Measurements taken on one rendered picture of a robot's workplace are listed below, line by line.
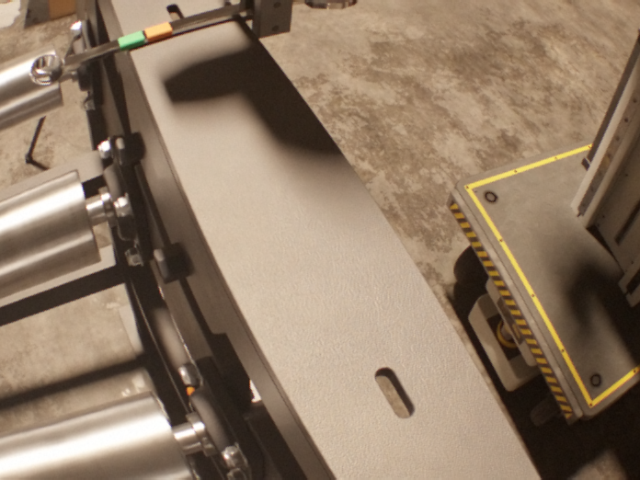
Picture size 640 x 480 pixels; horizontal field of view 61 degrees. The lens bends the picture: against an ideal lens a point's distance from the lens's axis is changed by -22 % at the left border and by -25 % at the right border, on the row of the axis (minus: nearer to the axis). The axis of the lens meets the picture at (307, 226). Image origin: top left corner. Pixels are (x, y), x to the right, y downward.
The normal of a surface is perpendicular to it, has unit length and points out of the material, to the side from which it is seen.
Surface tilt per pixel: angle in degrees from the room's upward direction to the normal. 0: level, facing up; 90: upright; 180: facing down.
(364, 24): 0
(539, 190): 0
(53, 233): 42
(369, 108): 0
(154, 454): 26
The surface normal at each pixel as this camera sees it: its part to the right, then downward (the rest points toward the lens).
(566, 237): 0.07, -0.59
